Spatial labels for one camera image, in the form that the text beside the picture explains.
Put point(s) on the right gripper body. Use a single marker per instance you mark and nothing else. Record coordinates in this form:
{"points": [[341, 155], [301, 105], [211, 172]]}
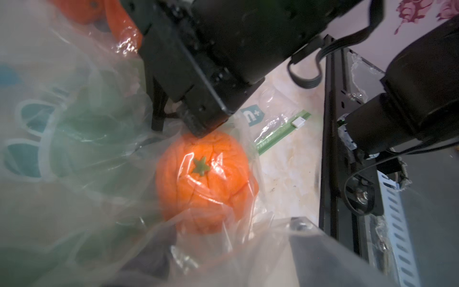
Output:
{"points": [[204, 59]]}

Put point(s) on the clear green-zip bag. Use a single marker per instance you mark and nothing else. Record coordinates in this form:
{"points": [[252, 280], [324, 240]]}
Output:
{"points": [[78, 164]]}

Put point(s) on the clear green-strip bag of oranges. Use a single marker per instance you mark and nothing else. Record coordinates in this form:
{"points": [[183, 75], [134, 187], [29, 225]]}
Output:
{"points": [[105, 24]]}

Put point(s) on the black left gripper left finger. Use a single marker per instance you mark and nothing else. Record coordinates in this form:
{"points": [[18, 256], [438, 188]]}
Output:
{"points": [[147, 265]]}

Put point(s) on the white slotted cable duct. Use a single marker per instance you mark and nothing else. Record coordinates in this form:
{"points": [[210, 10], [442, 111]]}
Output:
{"points": [[398, 233]]}

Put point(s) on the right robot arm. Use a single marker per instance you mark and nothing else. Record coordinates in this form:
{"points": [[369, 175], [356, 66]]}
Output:
{"points": [[421, 87]]}

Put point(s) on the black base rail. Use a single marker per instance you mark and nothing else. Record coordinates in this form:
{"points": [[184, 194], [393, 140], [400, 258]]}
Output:
{"points": [[360, 234]]}

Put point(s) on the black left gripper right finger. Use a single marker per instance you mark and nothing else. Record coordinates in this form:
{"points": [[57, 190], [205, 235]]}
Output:
{"points": [[321, 261]]}

